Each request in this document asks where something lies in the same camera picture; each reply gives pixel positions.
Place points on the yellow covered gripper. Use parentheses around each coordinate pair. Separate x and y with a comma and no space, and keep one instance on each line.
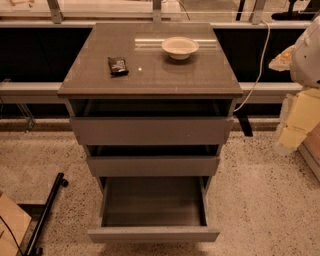
(307,63)

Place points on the grey bottom drawer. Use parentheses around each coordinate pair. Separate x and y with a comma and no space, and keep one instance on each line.
(153,209)

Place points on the grey drawer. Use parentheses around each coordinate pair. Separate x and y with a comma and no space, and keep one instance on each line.
(153,209)
(150,122)
(172,160)

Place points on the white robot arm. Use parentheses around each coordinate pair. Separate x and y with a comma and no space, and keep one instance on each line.
(300,113)

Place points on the grey drawer cabinet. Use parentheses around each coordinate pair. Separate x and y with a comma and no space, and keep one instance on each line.
(153,74)

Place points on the grey top drawer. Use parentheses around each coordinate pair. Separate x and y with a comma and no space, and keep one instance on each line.
(150,122)

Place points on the grey middle drawer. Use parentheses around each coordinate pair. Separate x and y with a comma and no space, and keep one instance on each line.
(172,160)

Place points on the cardboard box right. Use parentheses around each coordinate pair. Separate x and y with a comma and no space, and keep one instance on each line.
(310,150)

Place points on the cardboard box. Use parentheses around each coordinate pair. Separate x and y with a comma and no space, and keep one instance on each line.
(13,226)
(310,150)

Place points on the white ceramic bowl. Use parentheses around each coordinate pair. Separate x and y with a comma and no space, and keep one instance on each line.
(179,48)

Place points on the black snack packet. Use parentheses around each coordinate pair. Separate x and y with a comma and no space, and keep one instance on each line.
(117,66)

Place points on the cardboard box left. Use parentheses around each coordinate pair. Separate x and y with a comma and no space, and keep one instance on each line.
(13,226)

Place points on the black metal bar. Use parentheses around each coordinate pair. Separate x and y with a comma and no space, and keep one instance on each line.
(32,249)

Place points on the black bracket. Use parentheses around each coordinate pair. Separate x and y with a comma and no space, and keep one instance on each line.
(242,116)

